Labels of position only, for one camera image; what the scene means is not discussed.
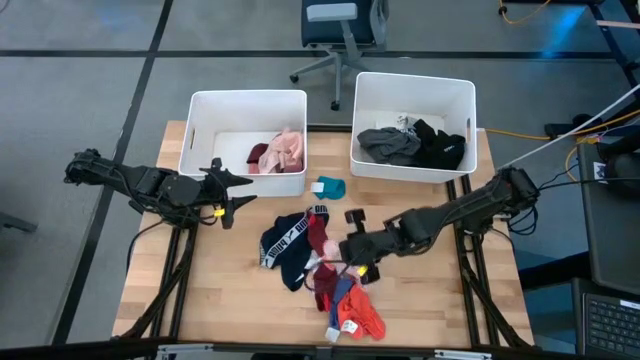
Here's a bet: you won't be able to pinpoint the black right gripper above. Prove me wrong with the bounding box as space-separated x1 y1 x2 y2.
338 208 404 286

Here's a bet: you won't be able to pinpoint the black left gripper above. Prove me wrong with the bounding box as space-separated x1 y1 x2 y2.
192 156 259 231

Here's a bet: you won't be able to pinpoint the dark maroon garment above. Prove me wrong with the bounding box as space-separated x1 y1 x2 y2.
246 142 270 175

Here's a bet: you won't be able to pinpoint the orange-red garment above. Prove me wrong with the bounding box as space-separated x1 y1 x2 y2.
337 283 387 342

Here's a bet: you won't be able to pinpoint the light pink garment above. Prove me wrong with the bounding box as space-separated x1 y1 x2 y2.
257 127 305 175

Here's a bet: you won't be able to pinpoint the teal garment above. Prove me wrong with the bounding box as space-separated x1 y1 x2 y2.
310 175 347 201

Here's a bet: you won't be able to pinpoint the navy Puma garment white band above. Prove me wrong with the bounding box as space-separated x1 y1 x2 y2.
258 203 331 293

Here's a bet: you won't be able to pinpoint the dark grey Puma garment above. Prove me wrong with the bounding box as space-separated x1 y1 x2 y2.
356 126 423 167

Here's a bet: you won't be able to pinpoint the black garment with small logo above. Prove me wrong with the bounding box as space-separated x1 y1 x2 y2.
429 129 467 172

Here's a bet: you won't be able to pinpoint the plain black garment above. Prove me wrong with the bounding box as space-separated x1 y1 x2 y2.
412 118 439 151

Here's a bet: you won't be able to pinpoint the purple-blue knit garment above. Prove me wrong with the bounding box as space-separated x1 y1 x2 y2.
328 277 354 329

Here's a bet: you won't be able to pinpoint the white fabric piece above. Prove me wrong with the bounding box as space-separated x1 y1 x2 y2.
299 249 324 284

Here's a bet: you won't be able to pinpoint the white perforated plastic bin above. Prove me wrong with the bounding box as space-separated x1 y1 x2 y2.
351 71 478 185
178 89 309 199

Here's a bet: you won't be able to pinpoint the grey blue office chair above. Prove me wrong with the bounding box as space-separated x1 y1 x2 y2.
289 0 391 112

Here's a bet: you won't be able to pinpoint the grey chair base leg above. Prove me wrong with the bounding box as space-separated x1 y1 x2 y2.
0 209 39 235

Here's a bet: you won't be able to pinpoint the black power strip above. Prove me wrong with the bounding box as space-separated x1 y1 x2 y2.
543 113 594 142

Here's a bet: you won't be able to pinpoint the dark desk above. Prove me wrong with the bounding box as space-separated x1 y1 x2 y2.
577 142 640 296

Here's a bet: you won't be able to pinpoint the dark laptop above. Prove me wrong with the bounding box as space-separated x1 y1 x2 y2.
582 292 640 359

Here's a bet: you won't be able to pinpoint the black round object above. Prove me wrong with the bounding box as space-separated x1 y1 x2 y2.
597 132 640 197

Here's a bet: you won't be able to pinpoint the black aluminium frame struts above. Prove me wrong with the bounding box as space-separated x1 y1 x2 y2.
444 174 532 349
113 219 201 342

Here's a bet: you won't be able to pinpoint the dark blue looped cable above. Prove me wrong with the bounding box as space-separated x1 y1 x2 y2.
507 204 540 237

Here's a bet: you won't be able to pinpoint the yellow floor cable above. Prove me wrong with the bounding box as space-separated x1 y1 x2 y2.
498 0 552 26
484 107 640 146

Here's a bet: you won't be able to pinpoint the black aluminium frame rail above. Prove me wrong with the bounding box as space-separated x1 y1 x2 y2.
0 339 640 360

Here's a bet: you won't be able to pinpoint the white cable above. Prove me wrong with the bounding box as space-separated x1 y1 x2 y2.
494 82 640 172

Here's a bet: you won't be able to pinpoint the dark blue table frame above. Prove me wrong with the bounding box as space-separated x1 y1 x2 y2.
592 0 640 89

